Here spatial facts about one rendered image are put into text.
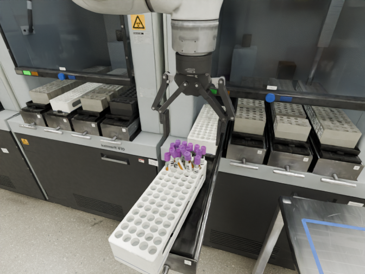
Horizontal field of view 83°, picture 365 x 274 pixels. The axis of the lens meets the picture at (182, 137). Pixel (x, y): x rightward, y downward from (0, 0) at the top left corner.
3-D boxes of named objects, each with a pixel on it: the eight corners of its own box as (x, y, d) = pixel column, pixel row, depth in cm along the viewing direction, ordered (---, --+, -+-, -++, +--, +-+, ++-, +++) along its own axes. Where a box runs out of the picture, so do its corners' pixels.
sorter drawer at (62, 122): (121, 83, 157) (119, 72, 152) (137, 85, 154) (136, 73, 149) (41, 132, 98) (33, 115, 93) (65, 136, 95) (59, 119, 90)
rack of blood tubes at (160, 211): (175, 167, 65) (175, 151, 61) (206, 176, 61) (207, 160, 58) (112, 257, 42) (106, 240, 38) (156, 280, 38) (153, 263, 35)
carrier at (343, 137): (352, 145, 74) (360, 131, 71) (354, 148, 73) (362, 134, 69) (316, 139, 77) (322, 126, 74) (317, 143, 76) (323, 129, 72)
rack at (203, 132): (203, 116, 97) (203, 104, 94) (224, 118, 95) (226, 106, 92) (186, 153, 73) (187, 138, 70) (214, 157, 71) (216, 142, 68)
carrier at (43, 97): (54, 103, 105) (50, 92, 102) (51, 105, 104) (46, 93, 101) (36, 100, 108) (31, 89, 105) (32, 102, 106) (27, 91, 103)
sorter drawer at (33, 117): (103, 82, 160) (101, 70, 156) (119, 83, 157) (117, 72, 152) (16, 128, 102) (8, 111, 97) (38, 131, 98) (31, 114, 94)
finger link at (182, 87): (189, 85, 44) (184, 80, 44) (159, 116, 51) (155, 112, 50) (193, 79, 47) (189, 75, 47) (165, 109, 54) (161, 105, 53)
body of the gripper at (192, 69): (168, 54, 40) (169, 98, 45) (211, 56, 38) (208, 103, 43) (178, 47, 46) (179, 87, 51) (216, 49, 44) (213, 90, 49)
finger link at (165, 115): (164, 114, 50) (162, 113, 51) (166, 138, 54) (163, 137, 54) (169, 109, 53) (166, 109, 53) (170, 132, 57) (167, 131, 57)
